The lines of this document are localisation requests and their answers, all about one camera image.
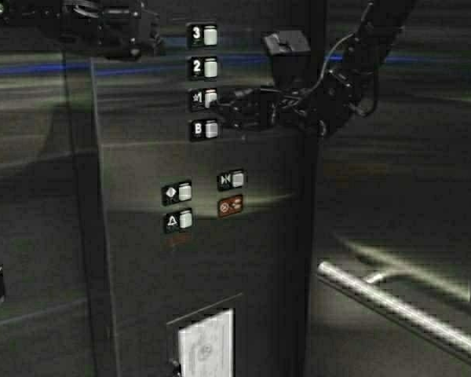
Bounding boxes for door open button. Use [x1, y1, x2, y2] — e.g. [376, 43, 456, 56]
[161, 180, 192, 207]

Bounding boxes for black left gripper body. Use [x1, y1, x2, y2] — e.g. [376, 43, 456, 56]
[0, 1, 166, 61]

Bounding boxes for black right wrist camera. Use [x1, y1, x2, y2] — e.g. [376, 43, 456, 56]
[262, 30, 311, 90]

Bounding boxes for floor 3 button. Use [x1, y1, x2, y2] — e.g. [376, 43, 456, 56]
[186, 22, 218, 49]

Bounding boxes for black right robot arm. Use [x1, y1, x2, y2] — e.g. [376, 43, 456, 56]
[209, 1, 416, 139]

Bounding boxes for floor 1 button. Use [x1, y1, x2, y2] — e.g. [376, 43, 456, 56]
[188, 88, 217, 112]

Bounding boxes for white certificate in frame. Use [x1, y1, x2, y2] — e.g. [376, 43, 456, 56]
[177, 309, 235, 377]

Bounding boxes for steel elevator handrail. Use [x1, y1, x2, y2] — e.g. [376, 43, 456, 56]
[316, 261, 471, 365]

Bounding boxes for floor 2 button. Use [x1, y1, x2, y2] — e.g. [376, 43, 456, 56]
[188, 56, 219, 81]

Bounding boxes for floor B button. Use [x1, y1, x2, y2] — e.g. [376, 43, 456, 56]
[189, 119, 221, 141]

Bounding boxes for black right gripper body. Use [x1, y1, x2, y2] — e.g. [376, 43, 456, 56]
[256, 70, 357, 137]

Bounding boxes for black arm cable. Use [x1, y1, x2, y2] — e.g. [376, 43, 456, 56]
[282, 32, 379, 119]

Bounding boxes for alarm bell button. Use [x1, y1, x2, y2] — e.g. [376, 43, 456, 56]
[163, 208, 193, 234]

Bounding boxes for door close button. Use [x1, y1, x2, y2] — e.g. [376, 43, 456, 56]
[217, 169, 246, 192]

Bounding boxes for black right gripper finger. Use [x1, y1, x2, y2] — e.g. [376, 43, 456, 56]
[217, 110, 276, 130]
[210, 87, 275, 114]

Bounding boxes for red no smoking sign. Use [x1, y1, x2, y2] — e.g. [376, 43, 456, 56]
[217, 195, 244, 218]

